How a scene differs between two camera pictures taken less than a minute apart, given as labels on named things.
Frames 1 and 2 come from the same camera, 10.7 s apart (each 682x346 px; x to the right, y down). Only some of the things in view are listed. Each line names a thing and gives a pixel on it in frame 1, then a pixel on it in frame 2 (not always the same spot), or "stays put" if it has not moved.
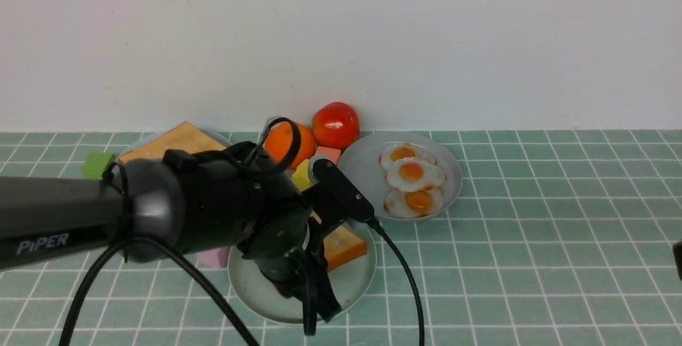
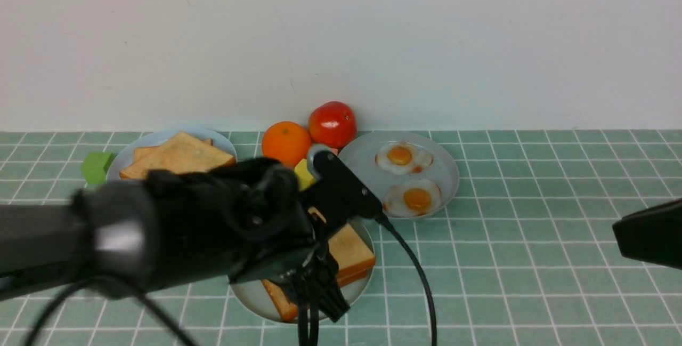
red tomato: (336, 125) stays put
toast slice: (341, 246) -> (287, 305)
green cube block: (95, 165) stays put
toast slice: (184, 137) -> (352, 257)
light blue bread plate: (143, 141) stays put
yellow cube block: (301, 178) stays put
